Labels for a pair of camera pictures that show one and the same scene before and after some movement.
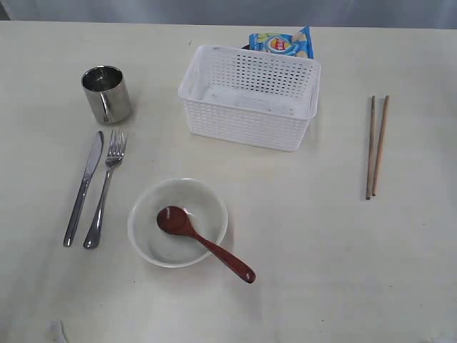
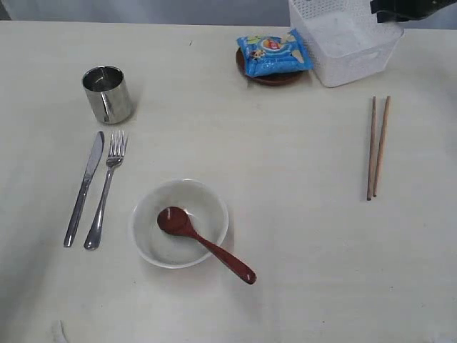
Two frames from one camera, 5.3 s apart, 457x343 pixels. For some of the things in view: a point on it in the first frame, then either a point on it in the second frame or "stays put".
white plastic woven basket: (247, 97) to (345, 41)
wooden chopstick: (369, 163) stays put
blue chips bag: (298, 44) stays put
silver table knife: (97, 148) stays put
